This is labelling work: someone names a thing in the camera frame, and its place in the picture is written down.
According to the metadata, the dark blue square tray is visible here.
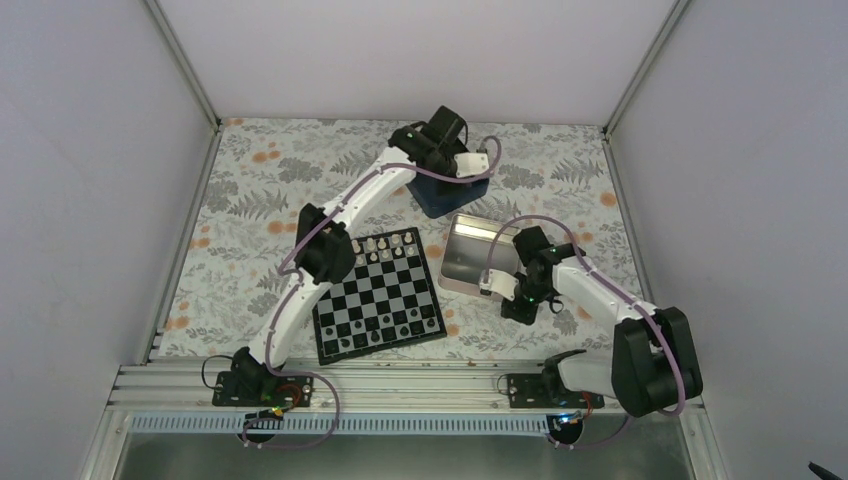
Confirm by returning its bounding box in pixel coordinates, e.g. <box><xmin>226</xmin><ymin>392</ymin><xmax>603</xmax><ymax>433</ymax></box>
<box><xmin>407</xmin><ymin>174</ymin><xmax>489</xmax><ymax>219</ymax></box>

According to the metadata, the pink metal tin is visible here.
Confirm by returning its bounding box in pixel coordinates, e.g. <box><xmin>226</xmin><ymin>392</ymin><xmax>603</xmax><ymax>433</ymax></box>
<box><xmin>438</xmin><ymin>213</ymin><xmax>521</xmax><ymax>297</ymax></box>

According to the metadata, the black and white chessboard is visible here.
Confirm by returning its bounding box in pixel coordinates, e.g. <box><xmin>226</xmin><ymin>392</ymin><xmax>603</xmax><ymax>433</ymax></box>
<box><xmin>313</xmin><ymin>227</ymin><xmax>447</xmax><ymax>366</ymax></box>

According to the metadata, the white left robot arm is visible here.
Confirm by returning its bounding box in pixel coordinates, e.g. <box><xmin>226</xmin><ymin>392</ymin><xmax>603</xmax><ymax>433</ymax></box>
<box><xmin>217</xmin><ymin>106</ymin><xmax>489</xmax><ymax>405</ymax></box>

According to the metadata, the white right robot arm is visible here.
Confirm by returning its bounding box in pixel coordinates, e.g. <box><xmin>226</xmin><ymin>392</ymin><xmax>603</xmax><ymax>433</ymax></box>
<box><xmin>479</xmin><ymin>227</ymin><xmax>703</xmax><ymax>417</ymax></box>

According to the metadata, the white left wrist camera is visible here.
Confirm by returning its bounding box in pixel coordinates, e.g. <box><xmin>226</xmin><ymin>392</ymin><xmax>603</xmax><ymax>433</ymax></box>
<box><xmin>453</xmin><ymin>152</ymin><xmax>490</xmax><ymax>179</ymax></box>

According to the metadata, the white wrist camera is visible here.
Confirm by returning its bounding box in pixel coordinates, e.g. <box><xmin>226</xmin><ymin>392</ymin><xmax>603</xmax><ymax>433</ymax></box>
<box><xmin>453</xmin><ymin>152</ymin><xmax>490</xmax><ymax>179</ymax></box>
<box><xmin>478</xmin><ymin>269</ymin><xmax>519</xmax><ymax>301</ymax></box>

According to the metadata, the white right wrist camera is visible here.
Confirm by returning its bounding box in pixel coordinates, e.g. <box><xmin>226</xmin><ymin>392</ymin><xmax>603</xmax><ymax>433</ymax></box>
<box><xmin>478</xmin><ymin>269</ymin><xmax>519</xmax><ymax>301</ymax></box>

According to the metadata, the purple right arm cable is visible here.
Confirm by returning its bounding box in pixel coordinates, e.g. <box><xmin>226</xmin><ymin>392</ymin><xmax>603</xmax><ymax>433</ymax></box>
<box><xmin>480</xmin><ymin>214</ymin><xmax>686</xmax><ymax>452</ymax></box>

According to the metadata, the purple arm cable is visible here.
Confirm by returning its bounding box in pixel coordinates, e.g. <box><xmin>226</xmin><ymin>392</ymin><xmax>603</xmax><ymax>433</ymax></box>
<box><xmin>242</xmin><ymin>135</ymin><xmax>503</xmax><ymax>453</ymax></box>
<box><xmin>480</xmin><ymin>214</ymin><xmax>686</xmax><ymax>452</ymax></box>

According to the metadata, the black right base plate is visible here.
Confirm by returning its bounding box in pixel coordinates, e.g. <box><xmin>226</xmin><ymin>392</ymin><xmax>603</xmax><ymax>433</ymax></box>
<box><xmin>505</xmin><ymin>373</ymin><xmax>605</xmax><ymax>409</ymax></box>

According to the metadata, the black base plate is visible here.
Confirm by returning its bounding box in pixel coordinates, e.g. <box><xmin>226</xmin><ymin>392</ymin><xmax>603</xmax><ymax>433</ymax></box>
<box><xmin>505</xmin><ymin>373</ymin><xmax>605</xmax><ymax>409</ymax></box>
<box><xmin>211</xmin><ymin>371</ymin><xmax>314</xmax><ymax>410</ymax></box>

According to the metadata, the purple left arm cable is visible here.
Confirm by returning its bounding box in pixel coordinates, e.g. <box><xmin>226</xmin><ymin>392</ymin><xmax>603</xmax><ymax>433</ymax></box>
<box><xmin>242</xmin><ymin>135</ymin><xmax>503</xmax><ymax>453</ymax></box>

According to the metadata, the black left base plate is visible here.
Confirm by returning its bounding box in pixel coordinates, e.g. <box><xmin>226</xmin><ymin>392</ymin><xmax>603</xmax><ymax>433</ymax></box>
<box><xmin>211</xmin><ymin>371</ymin><xmax>314</xmax><ymax>410</ymax></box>

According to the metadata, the aluminium front rail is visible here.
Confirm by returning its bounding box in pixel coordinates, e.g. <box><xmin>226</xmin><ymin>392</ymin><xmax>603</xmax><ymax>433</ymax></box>
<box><xmin>105</xmin><ymin>368</ymin><xmax>705</xmax><ymax>416</ymax></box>

